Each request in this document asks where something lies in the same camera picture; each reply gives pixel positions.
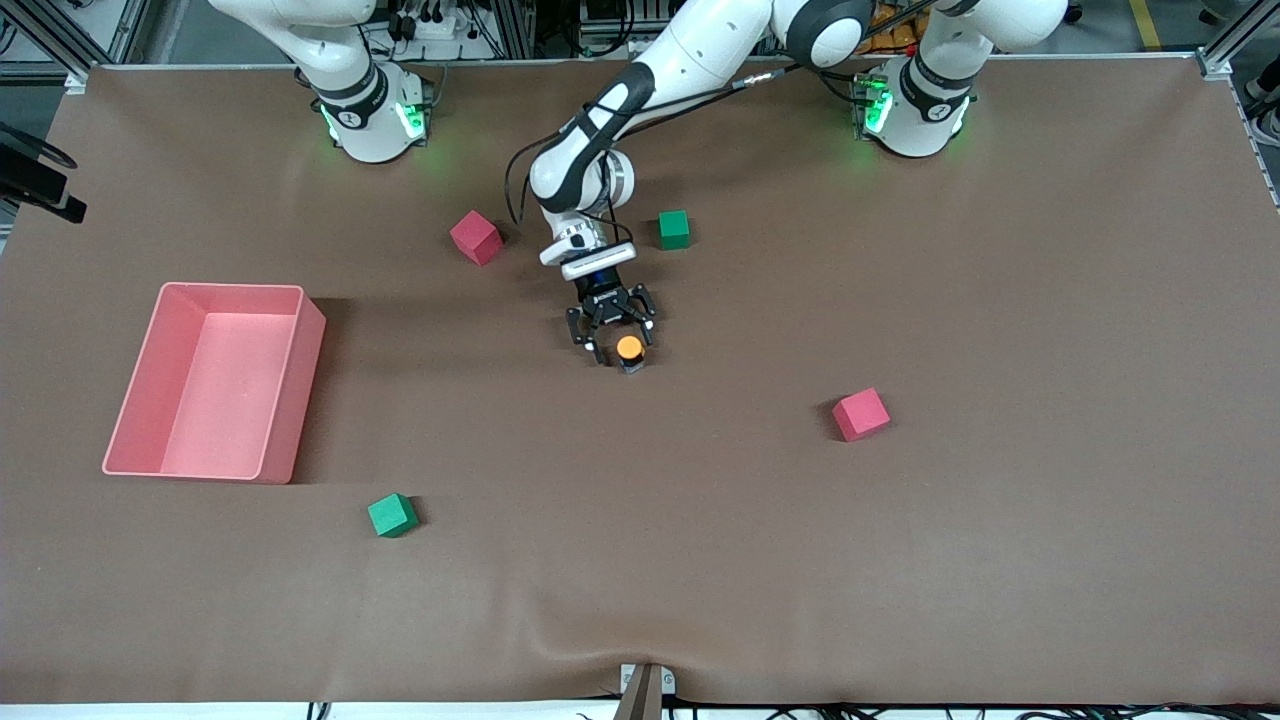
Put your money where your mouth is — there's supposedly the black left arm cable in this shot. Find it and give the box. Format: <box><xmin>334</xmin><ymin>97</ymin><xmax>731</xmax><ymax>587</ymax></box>
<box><xmin>505</xmin><ymin>0</ymin><xmax>941</xmax><ymax>247</ymax></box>

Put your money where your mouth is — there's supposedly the pink plastic bin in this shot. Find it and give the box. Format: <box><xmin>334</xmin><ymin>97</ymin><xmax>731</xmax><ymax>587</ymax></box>
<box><xmin>102</xmin><ymin>282</ymin><xmax>327</xmax><ymax>485</ymax></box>

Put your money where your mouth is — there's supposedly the pink-red foam cube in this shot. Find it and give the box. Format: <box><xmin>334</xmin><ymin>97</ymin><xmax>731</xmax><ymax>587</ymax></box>
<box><xmin>831</xmin><ymin>387</ymin><xmax>892</xmax><ymax>443</ymax></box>
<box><xmin>449</xmin><ymin>210</ymin><xmax>504</xmax><ymax>267</ymax></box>

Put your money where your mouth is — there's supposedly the white power strip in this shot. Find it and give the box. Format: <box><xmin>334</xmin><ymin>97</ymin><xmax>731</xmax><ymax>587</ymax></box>
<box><xmin>392</xmin><ymin>8</ymin><xmax>473</xmax><ymax>43</ymax></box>

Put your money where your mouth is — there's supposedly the aluminium camera mount post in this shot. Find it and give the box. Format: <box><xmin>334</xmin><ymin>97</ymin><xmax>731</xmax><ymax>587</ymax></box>
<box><xmin>612</xmin><ymin>663</ymin><xmax>677</xmax><ymax>720</ymax></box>

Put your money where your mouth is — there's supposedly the brown table mat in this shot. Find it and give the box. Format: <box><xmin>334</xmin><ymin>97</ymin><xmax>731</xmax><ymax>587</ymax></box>
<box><xmin>0</xmin><ymin>55</ymin><xmax>1280</xmax><ymax>707</ymax></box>

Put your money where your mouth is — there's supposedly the aluminium frame post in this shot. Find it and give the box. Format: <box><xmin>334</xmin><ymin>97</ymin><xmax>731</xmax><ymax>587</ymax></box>
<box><xmin>5</xmin><ymin>0</ymin><xmax>96</xmax><ymax>93</ymax></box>
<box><xmin>1197</xmin><ymin>0</ymin><xmax>1280</xmax><ymax>81</ymax></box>

